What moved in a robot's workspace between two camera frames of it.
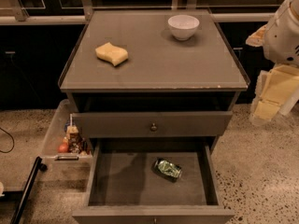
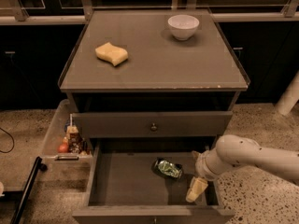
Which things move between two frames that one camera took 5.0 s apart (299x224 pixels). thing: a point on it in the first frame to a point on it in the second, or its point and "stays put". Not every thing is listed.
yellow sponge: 114,54 stays put
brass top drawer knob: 153,128 stays put
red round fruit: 63,147 stays put
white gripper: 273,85 to 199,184
